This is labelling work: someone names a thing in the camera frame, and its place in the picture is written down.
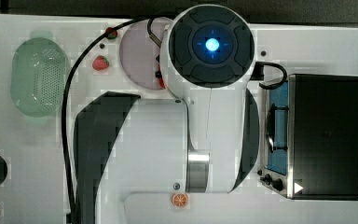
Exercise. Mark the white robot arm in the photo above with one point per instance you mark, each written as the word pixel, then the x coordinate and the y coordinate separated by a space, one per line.
pixel 204 138

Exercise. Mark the purple round plate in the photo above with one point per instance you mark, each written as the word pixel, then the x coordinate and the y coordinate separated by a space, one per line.
pixel 138 55

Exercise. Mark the orange slice toy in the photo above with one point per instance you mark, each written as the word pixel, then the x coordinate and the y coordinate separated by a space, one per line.
pixel 179 200

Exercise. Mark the red toy strawberry lower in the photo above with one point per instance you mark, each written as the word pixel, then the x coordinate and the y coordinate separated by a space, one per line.
pixel 100 63

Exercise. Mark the red toy strawberry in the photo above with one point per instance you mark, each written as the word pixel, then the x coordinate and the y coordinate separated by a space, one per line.
pixel 100 63
pixel 111 33

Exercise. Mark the red toy strawberry upper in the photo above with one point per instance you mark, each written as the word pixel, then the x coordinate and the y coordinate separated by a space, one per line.
pixel 111 33

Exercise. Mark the black toaster oven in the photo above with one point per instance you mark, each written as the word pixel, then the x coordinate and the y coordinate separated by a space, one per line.
pixel 310 138

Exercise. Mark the green perforated colander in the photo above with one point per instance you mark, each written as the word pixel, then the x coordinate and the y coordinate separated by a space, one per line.
pixel 38 74

